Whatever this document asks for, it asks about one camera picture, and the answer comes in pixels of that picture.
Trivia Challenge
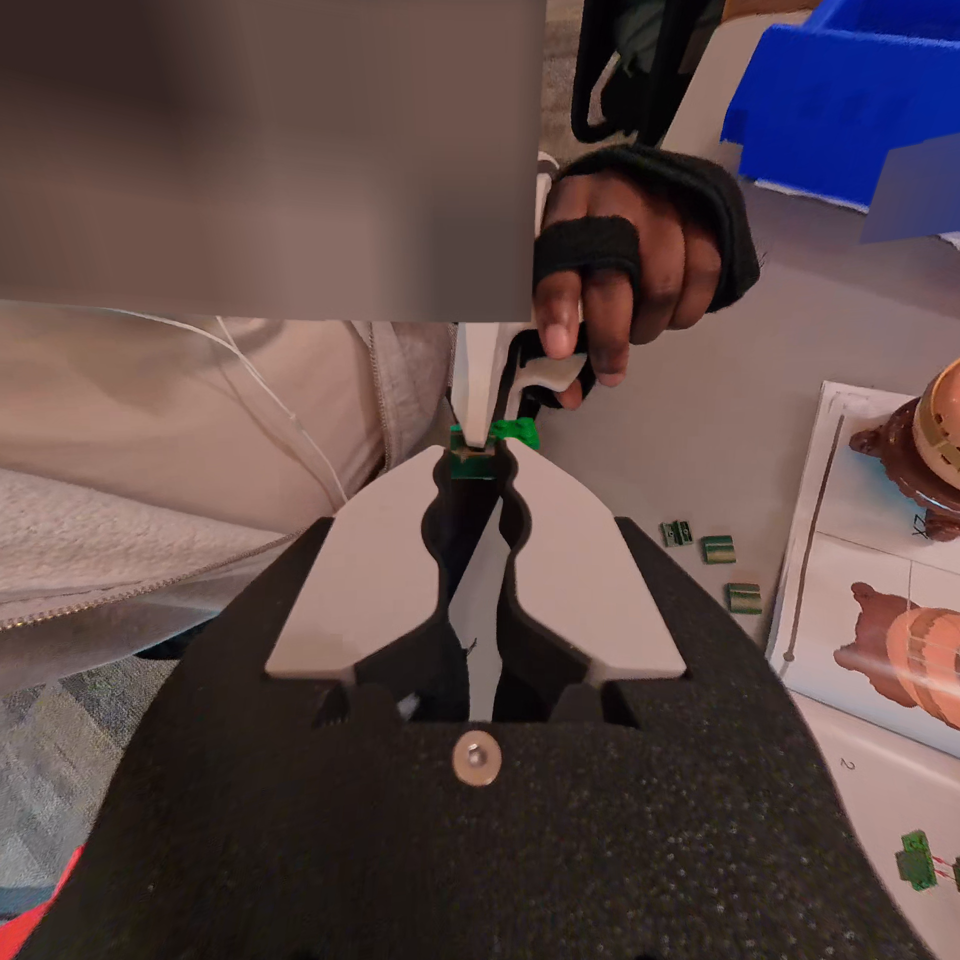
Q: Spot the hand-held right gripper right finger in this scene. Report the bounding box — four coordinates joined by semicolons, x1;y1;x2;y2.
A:
493;441;689;724

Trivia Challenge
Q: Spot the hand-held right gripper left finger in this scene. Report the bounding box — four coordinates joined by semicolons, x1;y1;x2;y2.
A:
262;444;472;723

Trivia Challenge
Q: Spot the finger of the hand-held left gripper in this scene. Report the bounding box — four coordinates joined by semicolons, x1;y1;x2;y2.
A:
448;321;522;453
495;328;545;434

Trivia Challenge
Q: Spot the person's left hand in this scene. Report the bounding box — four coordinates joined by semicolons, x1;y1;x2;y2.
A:
534;166;725;411

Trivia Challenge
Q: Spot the person's beige zip jacket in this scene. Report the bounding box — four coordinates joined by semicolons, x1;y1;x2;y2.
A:
0;300;460;680

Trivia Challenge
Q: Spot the instruction booklet with pot picture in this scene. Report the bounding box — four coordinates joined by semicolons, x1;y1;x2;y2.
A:
765;381;960;960

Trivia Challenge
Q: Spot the white paper sheet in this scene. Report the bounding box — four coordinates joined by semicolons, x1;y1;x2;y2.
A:
753;176;875;219

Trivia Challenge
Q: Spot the dark backpack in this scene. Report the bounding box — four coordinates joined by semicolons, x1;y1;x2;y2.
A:
570;0;727;149

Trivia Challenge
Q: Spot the brown bonsai pot model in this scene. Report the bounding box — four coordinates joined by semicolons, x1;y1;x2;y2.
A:
849;358;960;543

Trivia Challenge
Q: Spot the blue plastic bin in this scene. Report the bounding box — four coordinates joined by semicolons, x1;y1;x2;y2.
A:
720;0;960;219

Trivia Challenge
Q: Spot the red object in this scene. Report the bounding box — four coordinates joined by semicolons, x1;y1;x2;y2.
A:
0;846;85;960

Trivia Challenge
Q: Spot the thin white cord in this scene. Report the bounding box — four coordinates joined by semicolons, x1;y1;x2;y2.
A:
105;306;351;505

